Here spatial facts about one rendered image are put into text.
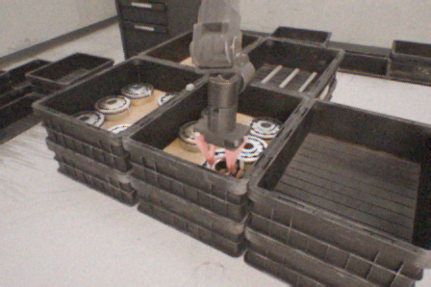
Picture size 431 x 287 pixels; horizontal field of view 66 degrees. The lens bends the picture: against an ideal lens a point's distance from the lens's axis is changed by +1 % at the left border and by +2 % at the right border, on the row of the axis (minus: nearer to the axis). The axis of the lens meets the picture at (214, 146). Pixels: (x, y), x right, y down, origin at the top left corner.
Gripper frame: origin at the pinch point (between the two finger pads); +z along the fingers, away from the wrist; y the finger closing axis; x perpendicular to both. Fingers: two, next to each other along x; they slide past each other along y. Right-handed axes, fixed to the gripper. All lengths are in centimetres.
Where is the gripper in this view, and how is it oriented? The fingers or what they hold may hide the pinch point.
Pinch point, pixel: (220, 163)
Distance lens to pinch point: 70.2
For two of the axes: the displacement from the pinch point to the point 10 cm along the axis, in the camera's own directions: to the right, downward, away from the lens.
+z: -0.1, 8.4, 5.4
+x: -5.1, 4.6, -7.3
